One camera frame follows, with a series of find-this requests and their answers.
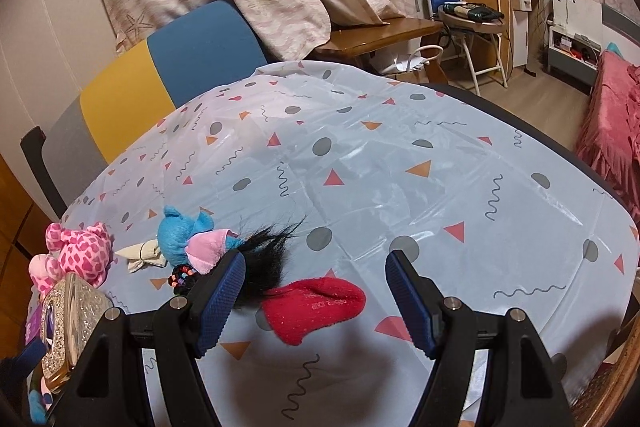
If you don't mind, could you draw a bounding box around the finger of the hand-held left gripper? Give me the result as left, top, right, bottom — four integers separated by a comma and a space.
12, 338, 49, 372

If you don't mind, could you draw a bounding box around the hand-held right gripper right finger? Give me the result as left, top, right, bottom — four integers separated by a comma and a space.
385, 249, 573, 427

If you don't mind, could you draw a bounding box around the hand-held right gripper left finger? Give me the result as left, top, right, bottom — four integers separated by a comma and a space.
50, 251, 246, 427

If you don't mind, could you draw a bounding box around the blue troll doll black hair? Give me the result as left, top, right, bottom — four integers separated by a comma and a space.
157, 205, 307, 309

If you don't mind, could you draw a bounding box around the red sock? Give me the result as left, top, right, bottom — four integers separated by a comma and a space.
257, 278, 367, 347

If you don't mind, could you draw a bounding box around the purple carton box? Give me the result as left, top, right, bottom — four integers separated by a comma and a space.
25, 302, 44, 344

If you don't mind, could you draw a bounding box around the gold glitter tissue box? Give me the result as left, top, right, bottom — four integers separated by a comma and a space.
39, 274, 117, 394

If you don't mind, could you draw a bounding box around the blue plush toy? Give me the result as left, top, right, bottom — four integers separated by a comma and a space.
27, 389, 52, 424

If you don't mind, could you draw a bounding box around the beige cloth bow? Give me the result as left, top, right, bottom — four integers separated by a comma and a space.
114, 241, 169, 274

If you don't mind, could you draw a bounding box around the pink spotted plush toy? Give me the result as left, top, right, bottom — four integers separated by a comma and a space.
28, 222, 114, 294

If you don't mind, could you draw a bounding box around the patterned plastic tablecloth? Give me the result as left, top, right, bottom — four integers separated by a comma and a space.
30, 59, 640, 427

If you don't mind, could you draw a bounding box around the wooden wardrobe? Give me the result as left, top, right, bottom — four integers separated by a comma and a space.
0, 152, 52, 290

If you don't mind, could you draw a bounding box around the wicker chair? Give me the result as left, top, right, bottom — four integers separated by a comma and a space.
570, 327, 640, 427

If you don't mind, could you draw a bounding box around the black round table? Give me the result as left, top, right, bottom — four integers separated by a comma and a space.
425, 82, 632, 210

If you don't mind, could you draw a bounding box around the grey yellow blue chair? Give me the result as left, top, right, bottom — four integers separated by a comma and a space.
20, 0, 269, 221

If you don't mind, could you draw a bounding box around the white bag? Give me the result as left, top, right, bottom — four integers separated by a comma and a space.
382, 45, 444, 76

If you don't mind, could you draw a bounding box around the low wooden table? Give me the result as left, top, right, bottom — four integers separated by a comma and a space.
312, 18, 446, 84

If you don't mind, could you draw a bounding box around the pink bedspread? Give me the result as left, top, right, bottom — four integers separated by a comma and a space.
575, 49, 640, 226

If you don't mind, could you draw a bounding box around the low grey shelf unit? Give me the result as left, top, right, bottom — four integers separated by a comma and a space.
546, 24, 601, 96

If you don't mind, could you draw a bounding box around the round wooden tray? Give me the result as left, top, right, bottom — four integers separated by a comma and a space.
437, 3, 506, 30

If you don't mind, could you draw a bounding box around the white cabinet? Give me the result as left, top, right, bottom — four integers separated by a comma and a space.
510, 0, 544, 70

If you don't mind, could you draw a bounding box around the black green device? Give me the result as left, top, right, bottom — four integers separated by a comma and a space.
445, 2, 504, 20

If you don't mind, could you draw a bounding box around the white board flower sticker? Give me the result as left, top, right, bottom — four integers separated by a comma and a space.
551, 0, 604, 42

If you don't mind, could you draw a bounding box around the grey headboard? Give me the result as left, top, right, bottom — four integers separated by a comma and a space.
602, 2, 640, 38

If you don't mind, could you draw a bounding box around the colourful bead bracelet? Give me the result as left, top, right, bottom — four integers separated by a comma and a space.
169, 263, 202, 296

